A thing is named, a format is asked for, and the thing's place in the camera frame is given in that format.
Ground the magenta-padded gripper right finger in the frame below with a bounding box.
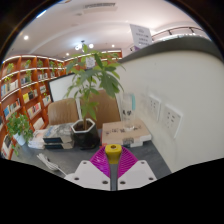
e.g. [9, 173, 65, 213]
[116, 145, 158, 192]

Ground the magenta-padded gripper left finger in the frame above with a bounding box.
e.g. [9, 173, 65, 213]
[64, 145, 112, 192]

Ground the yellow charger block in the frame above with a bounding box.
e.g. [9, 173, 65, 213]
[104, 143, 122, 165]

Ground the dark-spined thick book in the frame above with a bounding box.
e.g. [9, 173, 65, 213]
[42, 124, 74, 144]
[43, 140, 75, 151]

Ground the potted green tree, black pot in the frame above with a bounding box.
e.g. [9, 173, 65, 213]
[64, 43, 127, 150]

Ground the white paper stack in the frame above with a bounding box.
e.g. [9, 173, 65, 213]
[27, 129, 46, 150]

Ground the small leafy green plant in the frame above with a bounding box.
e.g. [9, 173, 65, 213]
[5, 112, 35, 156]

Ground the orange wooden bookshelf unit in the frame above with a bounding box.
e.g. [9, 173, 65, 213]
[0, 50, 123, 160]

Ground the white paper sign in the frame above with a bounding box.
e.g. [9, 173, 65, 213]
[129, 23, 154, 50]

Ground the white power cable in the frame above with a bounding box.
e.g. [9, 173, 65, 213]
[36, 152, 68, 177]

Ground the large white wall socket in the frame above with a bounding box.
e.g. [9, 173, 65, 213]
[162, 103, 184, 140]

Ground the small white wall socket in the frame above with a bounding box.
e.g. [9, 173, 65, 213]
[147, 94, 163, 122]

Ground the white board with dark frame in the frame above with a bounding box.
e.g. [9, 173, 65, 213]
[47, 72, 80, 103]

